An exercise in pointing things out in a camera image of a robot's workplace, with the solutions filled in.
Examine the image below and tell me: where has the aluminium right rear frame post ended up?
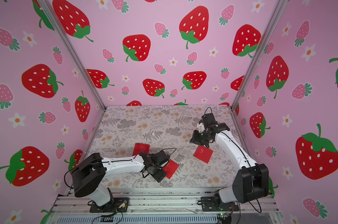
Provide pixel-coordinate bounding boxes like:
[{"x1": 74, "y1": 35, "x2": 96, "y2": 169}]
[{"x1": 231, "y1": 0, "x2": 288, "y2": 112}]

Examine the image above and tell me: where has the aluminium left rear frame post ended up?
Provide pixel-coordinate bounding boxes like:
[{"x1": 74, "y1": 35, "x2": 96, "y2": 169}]
[{"x1": 38, "y1": 0, "x2": 106, "y2": 111}]

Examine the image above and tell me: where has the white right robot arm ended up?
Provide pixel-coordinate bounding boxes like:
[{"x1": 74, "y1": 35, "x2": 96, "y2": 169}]
[{"x1": 190, "y1": 113, "x2": 269, "y2": 211}]

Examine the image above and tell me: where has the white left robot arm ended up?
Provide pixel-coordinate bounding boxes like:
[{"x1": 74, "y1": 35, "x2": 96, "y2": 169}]
[{"x1": 70, "y1": 150, "x2": 170, "y2": 212}]

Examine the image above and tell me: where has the aluminium frame post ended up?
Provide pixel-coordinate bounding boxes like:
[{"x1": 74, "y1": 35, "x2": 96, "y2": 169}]
[
  {"x1": 38, "y1": 0, "x2": 106, "y2": 111},
  {"x1": 231, "y1": 0, "x2": 288, "y2": 112}
]

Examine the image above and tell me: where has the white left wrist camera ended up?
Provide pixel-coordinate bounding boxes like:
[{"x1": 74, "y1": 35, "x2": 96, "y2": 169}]
[{"x1": 155, "y1": 150, "x2": 170, "y2": 166}]

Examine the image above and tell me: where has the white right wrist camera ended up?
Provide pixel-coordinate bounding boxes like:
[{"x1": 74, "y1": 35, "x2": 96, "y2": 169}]
[{"x1": 197, "y1": 113, "x2": 217, "y2": 133}]

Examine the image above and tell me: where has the red envelope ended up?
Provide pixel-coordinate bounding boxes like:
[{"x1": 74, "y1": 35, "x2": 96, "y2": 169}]
[
  {"x1": 193, "y1": 146, "x2": 213, "y2": 164},
  {"x1": 133, "y1": 143, "x2": 150, "y2": 156},
  {"x1": 163, "y1": 159, "x2": 179, "y2": 179}
]

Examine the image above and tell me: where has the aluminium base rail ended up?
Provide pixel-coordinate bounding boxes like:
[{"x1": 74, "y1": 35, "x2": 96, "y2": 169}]
[{"x1": 45, "y1": 187, "x2": 284, "y2": 224}]

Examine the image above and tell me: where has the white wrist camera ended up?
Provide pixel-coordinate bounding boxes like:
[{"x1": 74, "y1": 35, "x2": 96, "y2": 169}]
[
  {"x1": 155, "y1": 150, "x2": 170, "y2": 166},
  {"x1": 197, "y1": 113, "x2": 217, "y2": 133}
]

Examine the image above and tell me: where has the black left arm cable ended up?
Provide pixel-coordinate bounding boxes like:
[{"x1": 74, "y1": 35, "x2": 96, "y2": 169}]
[{"x1": 150, "y1": 147, "x2": 177, "y2": 157}]

